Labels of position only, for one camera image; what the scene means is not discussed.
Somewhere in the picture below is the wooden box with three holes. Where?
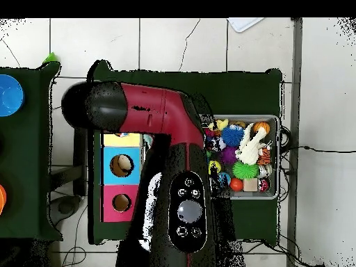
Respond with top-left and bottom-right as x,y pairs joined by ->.
99,132 -> 145,223

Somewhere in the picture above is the silver mesh bin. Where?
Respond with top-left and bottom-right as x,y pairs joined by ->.
200,113 -> 280,200

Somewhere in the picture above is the yellow tennis ball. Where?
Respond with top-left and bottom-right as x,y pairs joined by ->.
208,160 -> 223,177

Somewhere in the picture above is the blue spiky ball with eyes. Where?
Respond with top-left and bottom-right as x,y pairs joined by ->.
221,124 -> 245,147

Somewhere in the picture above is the blue globe ball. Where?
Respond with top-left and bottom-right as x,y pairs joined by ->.
218,172 -> 232,186

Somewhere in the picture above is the orange rubber ball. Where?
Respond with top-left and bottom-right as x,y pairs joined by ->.
229,177 -> 244,192

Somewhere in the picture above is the green spiky ball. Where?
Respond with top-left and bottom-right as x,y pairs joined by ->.
232,161 -> 259,180

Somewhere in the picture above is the cream knitted cloth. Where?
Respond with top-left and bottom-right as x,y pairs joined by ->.
234,122 -> 269,166

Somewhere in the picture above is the dark green table cloth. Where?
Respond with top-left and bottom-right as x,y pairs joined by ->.
87,59 -> 283,247
0,62 -> 63,241

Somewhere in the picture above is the white board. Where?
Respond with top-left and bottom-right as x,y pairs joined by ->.
227,17 -> 265,33

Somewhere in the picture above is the small green object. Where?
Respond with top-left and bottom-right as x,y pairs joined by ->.
42,51 -> 58,64

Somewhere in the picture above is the blue plastic bowl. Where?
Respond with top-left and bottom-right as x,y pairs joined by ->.
0,74 -> 25,117

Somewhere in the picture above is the orange plastic bowl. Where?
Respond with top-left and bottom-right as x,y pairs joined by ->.
0,183 -> 7,216

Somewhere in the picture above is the black cable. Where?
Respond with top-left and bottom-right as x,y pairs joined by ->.
280,145 -> 356,154

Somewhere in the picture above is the grey metal post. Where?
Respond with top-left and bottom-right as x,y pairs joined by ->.
286,17 -> 303,267

